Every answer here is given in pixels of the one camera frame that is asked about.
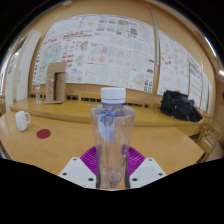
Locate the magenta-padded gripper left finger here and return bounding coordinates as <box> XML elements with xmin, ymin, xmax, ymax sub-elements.
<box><xmin>58</xmin><ymin>145</ymin><xmax>101</xmax><ymax>190</ymax></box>

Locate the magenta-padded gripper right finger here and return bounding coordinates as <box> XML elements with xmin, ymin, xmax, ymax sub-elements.
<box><xmin>124</xmin><ymin>145</ymin><xmax>168</xmax><ymax>190</ymax></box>

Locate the clear plastic bottle white cap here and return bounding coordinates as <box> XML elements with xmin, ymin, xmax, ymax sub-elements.
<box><xmin>89</xmin><ymin>87</ymin><xmax>137</xmax><ymax>191</ymax></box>

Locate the flat round red coaster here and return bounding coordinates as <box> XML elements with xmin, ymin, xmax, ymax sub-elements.
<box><xmin>36</xmin><ymin>128</ymin><xmax>52</xmax><ymax>140</ymax></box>

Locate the wooden chair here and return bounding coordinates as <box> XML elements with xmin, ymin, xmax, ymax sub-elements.
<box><xmin>196</xmin><ymin>116</ymin><xmax>224</xmax><ymax>163</ymax></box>

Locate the black bag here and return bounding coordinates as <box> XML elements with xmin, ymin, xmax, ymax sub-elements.
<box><xmin>159</xmin><ymin>89</ymin><xmax>204</xmax><ymax>123</ymax></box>

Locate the white ceramic mug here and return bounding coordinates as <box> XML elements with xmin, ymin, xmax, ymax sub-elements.
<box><xmin>14</xmin><ymin>110</ymin><xmax>32</xmax><ymax>132</ymax></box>

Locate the small clear plastic bottle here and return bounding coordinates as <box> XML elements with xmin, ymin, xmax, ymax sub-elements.
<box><xmin>34</xmin><ymin>83</ymin><xmax>42</xmax><ymax>105</ymax></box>

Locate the brown cardboard box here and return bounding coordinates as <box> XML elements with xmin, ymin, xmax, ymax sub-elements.
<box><xmin>45</xmin><ymin>61</ymin><xmax>68</xmax><ymax>104</ymax></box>

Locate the white door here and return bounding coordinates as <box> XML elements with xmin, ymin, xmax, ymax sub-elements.
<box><xmin>4</xmin><ymin>29</ymin><xmax>42</xmax><ymax>111</ymax></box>

